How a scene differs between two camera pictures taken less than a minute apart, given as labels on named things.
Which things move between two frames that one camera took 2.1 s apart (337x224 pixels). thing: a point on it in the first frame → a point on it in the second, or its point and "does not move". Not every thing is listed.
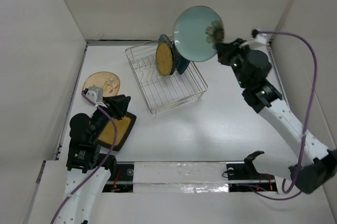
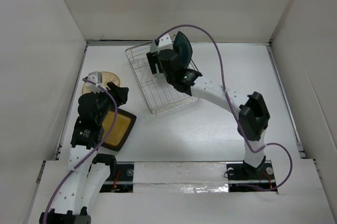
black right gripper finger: (226, 52) → (152, 58)
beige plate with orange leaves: (109, 82) does not move
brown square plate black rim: (124, 126) does not move
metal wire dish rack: (162, 93) does not move
